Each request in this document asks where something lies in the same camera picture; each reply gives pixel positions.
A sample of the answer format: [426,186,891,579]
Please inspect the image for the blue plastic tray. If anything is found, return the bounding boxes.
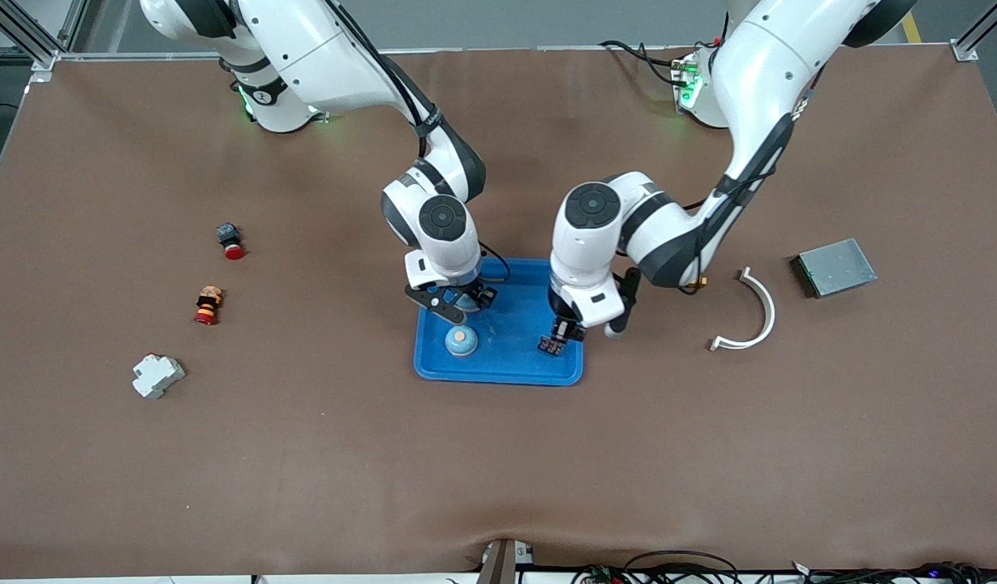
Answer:
[413,257,586,387]

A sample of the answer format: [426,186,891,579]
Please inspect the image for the red black orange push button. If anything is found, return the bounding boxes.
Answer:
[193,286,225,326]

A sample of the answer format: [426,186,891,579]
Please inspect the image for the grey metal box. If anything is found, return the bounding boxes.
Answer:
[791,238,879,299]

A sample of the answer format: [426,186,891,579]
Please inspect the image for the white circuit breaker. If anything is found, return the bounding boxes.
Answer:
[132,354,187,400]

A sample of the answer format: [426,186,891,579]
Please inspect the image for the white curved plastic bracket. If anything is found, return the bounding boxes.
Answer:
[710,267,776,352]

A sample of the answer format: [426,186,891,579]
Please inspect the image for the silver table edge rail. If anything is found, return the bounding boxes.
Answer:
[28,45,953,61]

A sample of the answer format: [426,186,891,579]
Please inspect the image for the grey metal camera mount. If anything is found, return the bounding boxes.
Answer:
[478,539,535,584]

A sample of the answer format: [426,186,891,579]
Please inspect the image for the black cable bundle with loop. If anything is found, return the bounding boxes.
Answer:
[571,550,742,584]

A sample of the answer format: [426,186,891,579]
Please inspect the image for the black base power cables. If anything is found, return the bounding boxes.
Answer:
[599,36,726,86]

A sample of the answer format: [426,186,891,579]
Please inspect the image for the aluminium frame profile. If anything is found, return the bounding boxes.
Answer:
[0,0,89,82]
[951,0,997,62]

